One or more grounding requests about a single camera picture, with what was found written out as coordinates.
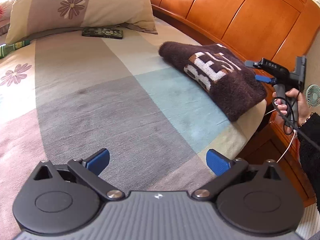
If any dark green patterned packet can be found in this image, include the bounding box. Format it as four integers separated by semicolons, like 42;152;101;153
82;27;124;40

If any pink floral folded quilt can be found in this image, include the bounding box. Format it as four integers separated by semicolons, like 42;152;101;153
0;0;15;36

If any striped pastel bed sheet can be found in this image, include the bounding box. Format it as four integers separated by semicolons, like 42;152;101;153
1;20;266;239

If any person right forearm black sleeve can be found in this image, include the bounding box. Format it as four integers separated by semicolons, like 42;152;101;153
298;113;320;210

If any green glass bottle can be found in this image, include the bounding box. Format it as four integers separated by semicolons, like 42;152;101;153
0;40;30;59

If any dark brown fuzzy sweater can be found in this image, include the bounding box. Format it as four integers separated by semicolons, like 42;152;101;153
158;42;267;122

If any floral cream pillow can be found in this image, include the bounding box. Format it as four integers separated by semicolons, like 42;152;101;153
5;0;157;44

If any person right hand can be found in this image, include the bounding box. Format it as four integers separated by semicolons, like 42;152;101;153
275;88;311;126

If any orange wooden headboard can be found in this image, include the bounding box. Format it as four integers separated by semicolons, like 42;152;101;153
151;0;319;206

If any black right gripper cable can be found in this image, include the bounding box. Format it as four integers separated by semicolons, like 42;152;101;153
273;89;320;153

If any small white desk fan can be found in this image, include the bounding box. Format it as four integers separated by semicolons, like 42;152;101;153
305;84;320;107

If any white charging cable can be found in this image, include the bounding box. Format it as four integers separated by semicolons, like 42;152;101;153
263;108;298;164

